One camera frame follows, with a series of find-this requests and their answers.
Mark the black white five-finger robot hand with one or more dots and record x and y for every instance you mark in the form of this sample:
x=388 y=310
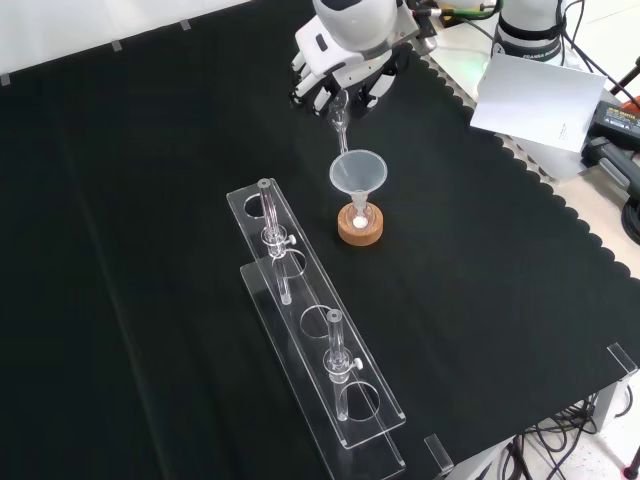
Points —
x=320 y=50

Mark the clear glass weighing funnel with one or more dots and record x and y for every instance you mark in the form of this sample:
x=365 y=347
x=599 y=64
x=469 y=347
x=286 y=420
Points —
x=340 y=117

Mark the translucent plastic funnel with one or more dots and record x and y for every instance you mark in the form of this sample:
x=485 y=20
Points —
x=357 y=170

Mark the clear acrylic funnel stand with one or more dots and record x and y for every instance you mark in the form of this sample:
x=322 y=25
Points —
x=320 y=350

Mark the small round-bottom glass flask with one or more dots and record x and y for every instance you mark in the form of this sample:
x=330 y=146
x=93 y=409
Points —
x=359 y=220

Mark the white paper board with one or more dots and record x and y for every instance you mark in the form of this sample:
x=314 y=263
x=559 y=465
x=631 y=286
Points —
x=535 y=100

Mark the black table cloth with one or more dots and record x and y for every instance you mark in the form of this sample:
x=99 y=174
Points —
x=150 y=250

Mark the black power supply box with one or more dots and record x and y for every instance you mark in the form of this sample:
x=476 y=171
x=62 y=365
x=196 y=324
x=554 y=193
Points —
x=617 y=125

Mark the clear acrylic corner clamp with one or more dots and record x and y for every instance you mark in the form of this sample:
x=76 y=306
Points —
x=622 y=357
x=439 y=455

